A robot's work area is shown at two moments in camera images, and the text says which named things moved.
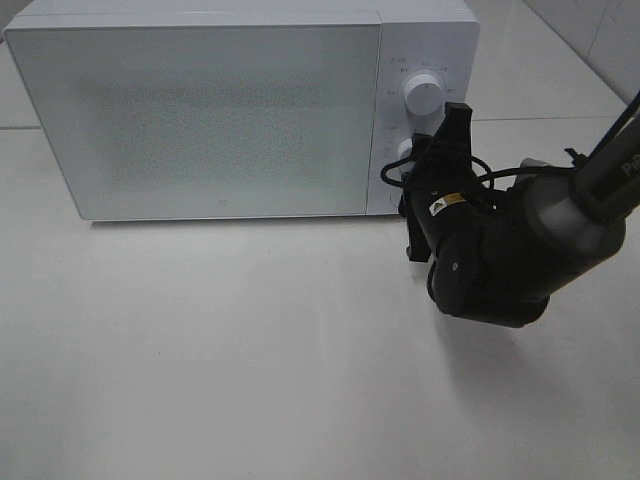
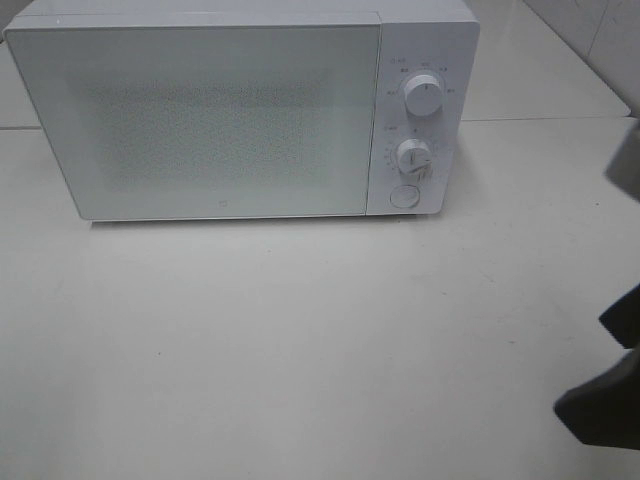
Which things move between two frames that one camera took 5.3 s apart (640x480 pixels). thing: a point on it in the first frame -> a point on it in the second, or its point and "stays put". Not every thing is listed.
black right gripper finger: (456, 129) -> (606, 411)
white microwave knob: (423, 94) stays put
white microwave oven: (213, 109) stays put
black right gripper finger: (421, 147) -> (622, 319)
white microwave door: (210, 121) stays put
